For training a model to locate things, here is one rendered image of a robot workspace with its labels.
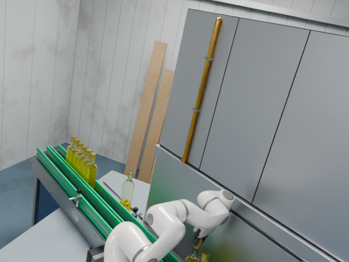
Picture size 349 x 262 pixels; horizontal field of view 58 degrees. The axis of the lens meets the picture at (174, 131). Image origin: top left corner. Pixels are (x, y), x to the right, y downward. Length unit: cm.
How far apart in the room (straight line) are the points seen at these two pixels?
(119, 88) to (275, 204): 332
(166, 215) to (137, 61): 332
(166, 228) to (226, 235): 56
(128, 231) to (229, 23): 95
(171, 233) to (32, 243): 116
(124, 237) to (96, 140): 374
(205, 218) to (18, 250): 116
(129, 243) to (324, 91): 83
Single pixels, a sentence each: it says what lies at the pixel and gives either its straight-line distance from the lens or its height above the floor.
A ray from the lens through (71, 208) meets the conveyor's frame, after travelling 211.
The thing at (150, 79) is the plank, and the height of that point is 137.
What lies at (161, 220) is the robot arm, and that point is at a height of 147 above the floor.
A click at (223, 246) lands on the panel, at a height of 114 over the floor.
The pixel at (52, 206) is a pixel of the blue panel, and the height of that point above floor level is 65.
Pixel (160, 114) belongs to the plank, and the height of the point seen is 100.
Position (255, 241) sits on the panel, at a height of 128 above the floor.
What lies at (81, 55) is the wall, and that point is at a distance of 461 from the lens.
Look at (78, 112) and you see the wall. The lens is 478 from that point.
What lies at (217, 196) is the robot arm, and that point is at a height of 146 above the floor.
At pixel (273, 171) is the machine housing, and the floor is 158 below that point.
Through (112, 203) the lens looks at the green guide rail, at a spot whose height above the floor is 92.
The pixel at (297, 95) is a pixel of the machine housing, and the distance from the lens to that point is 126.
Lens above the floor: 206
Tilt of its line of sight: 19 degrees down
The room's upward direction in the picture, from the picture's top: 13 degrees clockwise
